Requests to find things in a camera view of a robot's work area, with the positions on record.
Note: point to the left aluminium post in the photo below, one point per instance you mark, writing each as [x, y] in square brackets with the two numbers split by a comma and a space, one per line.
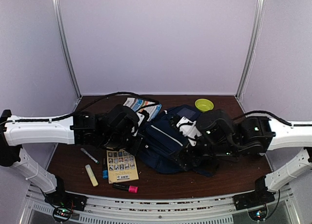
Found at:
[65, 48]

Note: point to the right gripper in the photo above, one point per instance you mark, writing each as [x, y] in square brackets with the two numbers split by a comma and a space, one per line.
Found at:
[183, 160]

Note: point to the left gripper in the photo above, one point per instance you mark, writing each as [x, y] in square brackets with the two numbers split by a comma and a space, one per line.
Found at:
[140, 141]

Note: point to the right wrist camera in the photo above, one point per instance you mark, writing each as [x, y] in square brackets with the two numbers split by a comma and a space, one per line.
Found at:
[186, 127]

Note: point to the aluminium post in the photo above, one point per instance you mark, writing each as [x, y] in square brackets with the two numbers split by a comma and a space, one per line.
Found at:
[258, 17]
[65, 48]

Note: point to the yellow highlighter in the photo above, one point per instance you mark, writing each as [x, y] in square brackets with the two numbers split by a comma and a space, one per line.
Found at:
[91, 175]

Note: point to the white colourful brochure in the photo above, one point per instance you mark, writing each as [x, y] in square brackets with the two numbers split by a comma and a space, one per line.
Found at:
[139, 105]

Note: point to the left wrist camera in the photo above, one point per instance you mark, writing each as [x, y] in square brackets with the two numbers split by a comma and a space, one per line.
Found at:
[143, 116]

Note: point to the pink highlighter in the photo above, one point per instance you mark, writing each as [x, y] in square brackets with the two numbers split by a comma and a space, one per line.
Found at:
[125, 187]

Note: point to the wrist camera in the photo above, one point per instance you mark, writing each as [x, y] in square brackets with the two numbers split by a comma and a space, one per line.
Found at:
[186, 127]
[143, 116]

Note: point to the blue highlighter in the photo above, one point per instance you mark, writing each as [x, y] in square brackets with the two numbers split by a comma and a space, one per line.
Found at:
[104, 169]

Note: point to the silver grey marker pen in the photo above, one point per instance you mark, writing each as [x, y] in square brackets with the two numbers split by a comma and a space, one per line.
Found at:
[89, 155]

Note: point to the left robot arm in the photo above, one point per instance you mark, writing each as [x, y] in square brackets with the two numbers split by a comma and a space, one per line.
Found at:
[115, 129]

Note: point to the green bowl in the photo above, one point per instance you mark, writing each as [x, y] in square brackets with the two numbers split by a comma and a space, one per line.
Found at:
[204, 105]

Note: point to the aluminium front rail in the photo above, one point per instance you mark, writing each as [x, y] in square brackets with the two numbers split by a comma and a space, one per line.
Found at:
[207, 210]

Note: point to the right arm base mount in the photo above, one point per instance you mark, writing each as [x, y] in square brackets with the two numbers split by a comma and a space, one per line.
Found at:
[252, 199]

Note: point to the navy blue backpack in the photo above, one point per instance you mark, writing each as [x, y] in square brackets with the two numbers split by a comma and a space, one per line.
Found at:
[162, 143]

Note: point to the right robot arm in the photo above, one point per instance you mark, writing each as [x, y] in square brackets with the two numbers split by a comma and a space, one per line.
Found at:
[214, 134]

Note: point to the right aluminium post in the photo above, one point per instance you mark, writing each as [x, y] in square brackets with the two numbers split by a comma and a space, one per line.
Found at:
[258, 17]

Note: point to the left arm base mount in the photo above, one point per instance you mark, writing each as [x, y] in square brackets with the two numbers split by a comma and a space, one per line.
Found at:
[69, 201]

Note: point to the tan picture booklet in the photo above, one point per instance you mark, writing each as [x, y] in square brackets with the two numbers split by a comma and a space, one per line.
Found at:
[121, 166]

